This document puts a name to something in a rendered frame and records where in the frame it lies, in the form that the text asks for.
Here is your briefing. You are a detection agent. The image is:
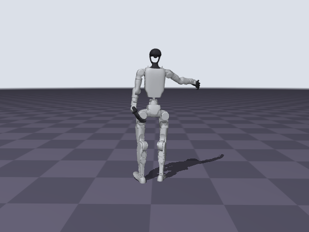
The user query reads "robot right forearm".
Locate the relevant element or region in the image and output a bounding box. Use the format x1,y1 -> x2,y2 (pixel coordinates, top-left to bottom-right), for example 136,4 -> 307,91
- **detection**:
181,77 -> 196,85

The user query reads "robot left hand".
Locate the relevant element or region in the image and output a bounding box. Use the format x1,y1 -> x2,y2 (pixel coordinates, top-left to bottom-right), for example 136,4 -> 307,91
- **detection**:
132,106 -> 146,123

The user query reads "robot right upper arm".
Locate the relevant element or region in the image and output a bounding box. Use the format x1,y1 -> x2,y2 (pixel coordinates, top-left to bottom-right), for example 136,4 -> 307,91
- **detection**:
165,69 -> 184,85

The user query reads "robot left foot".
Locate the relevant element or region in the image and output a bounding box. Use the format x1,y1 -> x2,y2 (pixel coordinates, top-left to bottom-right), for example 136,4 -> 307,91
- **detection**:
133,172 -> 146,184

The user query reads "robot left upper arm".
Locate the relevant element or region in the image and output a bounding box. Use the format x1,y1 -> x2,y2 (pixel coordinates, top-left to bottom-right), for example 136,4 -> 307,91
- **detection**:
134,69 -> 146,95

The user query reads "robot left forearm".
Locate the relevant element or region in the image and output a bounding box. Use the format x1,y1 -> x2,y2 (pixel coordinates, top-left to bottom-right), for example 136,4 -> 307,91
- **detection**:
130,88 -> 139,112

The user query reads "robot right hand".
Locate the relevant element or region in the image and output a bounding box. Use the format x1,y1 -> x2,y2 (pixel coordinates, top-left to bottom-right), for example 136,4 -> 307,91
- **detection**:
192,80 -> 200,90

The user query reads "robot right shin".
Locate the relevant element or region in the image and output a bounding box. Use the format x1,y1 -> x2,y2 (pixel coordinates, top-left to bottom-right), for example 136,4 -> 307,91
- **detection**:
158,142 -> 167,176

